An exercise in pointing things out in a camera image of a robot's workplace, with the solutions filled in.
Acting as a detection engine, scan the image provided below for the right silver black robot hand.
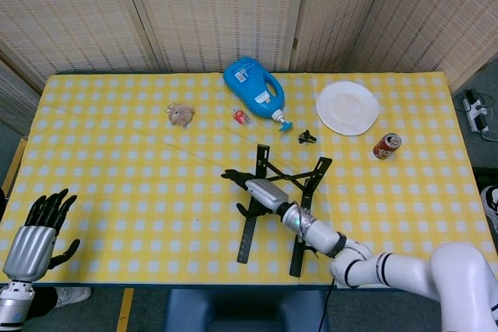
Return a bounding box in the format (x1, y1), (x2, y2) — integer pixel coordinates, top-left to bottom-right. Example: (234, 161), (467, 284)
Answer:
(220, 168), (291, 219)

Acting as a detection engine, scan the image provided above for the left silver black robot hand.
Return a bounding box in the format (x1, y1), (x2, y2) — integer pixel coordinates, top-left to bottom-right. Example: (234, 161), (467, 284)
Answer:
(2, 187), (82, 283)

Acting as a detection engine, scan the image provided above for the black folding laptop stand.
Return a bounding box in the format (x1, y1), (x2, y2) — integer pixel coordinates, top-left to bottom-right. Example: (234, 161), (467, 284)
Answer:
(236, 143), (334, 278)

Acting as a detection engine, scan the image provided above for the blue robot base seat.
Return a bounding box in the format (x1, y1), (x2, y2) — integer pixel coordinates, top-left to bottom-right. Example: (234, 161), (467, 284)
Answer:
(163, 288), (330, 332)

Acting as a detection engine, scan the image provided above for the yellow white checkered tablecloth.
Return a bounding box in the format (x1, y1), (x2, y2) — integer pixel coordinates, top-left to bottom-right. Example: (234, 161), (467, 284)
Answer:
(0, 72), (495, 290)

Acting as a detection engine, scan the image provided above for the white sneaker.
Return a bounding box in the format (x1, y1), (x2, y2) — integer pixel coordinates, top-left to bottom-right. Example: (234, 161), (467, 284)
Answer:
(54, 286), (93, 309)

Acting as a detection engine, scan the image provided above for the black and tan clip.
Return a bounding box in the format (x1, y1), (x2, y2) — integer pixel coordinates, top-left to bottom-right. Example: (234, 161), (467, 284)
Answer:
(297, 128), (318, 145)

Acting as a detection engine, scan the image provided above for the small red candy packet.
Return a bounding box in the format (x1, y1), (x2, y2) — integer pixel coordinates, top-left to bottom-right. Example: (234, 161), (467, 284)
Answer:
(232, 108), (251, 126)

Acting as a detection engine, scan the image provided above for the blue detergent pump bottle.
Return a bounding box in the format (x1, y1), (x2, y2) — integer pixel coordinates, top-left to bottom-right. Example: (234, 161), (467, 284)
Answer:
(223, 56), (295, 134)

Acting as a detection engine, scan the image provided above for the white paper plate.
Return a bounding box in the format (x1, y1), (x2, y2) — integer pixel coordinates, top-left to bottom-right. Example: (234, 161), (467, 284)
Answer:
(315, 80), (381, 137)

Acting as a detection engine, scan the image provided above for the small beige plush toy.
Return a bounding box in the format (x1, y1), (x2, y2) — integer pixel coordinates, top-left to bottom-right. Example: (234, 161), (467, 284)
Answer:
(167, 103), (196, 128)

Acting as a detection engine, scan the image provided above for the red cartoon soda can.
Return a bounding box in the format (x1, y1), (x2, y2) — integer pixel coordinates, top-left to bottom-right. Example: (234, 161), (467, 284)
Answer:
(373, 132), (403, 161)

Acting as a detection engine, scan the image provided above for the woven folding screen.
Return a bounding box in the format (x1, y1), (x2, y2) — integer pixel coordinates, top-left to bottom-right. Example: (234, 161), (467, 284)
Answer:
(0, 0), (498, 127)

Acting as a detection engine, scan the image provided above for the white power strip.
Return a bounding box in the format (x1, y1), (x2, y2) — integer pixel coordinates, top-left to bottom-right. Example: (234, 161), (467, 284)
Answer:
(461, 89), (490, 134)

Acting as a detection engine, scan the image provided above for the white and black shoe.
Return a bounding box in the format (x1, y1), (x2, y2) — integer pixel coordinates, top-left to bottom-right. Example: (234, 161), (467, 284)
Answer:
(480, 186), (498, 236)

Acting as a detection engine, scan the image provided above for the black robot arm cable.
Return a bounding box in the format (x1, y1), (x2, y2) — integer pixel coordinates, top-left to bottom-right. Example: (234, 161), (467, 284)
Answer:
(318, 277), (336, 332)

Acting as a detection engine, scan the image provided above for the thin cable by power strip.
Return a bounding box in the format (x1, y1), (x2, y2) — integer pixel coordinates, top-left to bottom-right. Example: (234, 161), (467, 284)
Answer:
(476, 90), (498, 142)

